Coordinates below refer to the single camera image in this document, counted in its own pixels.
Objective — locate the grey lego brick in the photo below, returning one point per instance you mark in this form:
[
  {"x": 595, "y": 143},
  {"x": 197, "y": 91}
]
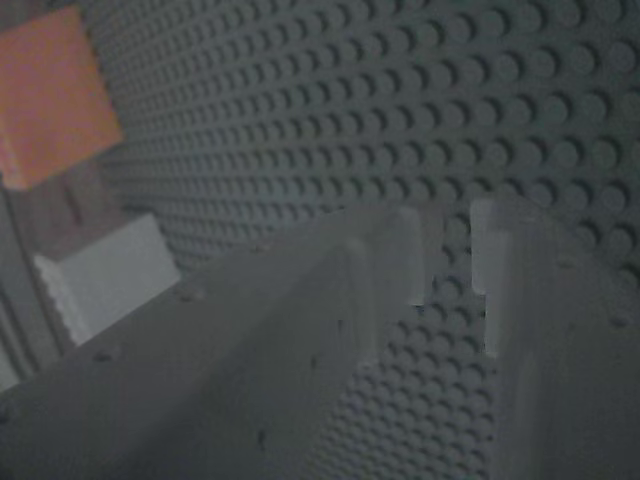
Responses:
[{"x": 115, "y": 270}]

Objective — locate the grey studded Lego baseplate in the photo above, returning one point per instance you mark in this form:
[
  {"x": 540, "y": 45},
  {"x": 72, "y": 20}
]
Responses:
[{"x": 350, "y": 100}]

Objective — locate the orange lego brick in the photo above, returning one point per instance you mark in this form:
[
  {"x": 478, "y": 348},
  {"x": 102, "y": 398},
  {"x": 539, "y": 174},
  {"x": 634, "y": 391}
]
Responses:
[{"x": 50, "y": 100}]

